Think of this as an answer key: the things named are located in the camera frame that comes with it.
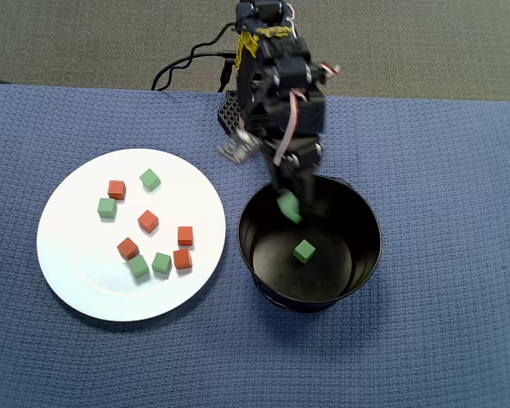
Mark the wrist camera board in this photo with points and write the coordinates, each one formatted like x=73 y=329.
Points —
x=238 y=146

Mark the green cube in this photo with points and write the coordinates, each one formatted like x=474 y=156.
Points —
x=107 y=207
x=290 y=208
x=138 y=266
x=150 y=179
x=304 y=251
x=161 y=263

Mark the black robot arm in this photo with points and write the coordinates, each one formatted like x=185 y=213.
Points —
x=259 y=76

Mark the black metal bucket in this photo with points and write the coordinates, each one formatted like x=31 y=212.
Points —
x=272 y=263

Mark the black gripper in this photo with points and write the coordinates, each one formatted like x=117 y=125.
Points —
x=299 y=167

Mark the red cube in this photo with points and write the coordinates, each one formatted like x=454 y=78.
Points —
x=185 y=236
x=116 y=189
x=183 y=258
x=148 y=221
x=128 y=248

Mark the blue woven tablecloth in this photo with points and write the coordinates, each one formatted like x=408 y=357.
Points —
x=408 y=340

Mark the white round plate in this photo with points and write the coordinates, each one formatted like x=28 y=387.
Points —
x=89 y=289

